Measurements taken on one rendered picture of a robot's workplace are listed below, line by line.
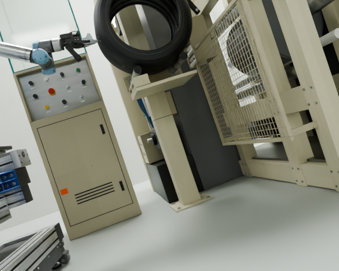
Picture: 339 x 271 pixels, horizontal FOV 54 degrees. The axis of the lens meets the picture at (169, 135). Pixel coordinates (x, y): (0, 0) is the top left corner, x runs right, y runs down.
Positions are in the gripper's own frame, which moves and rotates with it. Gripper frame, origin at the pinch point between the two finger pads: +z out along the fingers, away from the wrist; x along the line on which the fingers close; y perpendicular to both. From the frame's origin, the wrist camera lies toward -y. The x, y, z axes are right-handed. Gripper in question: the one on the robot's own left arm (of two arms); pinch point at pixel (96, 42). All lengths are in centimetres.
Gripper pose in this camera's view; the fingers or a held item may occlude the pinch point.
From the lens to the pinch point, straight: 207.7
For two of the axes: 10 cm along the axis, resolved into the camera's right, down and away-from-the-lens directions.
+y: -2.2, -9.8, 0.2
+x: -1.7, 0.5, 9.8
